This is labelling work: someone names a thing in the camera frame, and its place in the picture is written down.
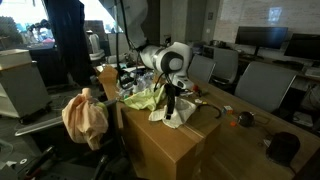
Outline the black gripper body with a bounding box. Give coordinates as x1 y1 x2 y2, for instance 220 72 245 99
164 83 178 108

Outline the white terry towel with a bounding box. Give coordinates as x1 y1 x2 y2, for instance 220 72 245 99
148 96 198 130

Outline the pale green towel cloth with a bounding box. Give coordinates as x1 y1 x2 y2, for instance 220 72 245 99
123 84 167 113

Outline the peach shirt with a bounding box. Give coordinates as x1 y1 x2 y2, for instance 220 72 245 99
61 87 110 152

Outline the grey office chair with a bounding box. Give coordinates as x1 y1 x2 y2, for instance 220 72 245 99
14 98 134 180
210 48 240 85
188 54 217 84
233 61 298 114

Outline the large brown cardboard box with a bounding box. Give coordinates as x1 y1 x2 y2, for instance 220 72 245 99
120 99 223 180

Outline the clear plastic bag pile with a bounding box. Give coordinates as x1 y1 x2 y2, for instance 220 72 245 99
117 70 158 98

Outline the white bottle yellow label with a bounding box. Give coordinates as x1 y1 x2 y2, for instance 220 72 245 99
132 79 141 97

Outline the Rubik's cube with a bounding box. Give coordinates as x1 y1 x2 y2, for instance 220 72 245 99
222 105 234 116

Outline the black round object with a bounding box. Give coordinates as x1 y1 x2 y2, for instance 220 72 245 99
236 111 256 128

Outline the white plastic jug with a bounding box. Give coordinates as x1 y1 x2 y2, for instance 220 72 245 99
87 31 107 62

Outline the large black monitor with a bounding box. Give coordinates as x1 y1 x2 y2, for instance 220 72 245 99
234 26 289 58

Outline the black cylinder speaker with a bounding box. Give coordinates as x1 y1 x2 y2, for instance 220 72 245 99
265 131 301 167

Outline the white grey cabinet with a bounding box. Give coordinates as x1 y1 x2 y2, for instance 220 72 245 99
0 48 53 125

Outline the black cable loop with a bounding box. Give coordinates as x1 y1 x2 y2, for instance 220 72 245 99
195 103 223 120

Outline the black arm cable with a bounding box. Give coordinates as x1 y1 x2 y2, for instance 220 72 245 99
114 0 143 91

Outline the wall whiteboard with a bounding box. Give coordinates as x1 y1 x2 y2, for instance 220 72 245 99
213 0 320 44

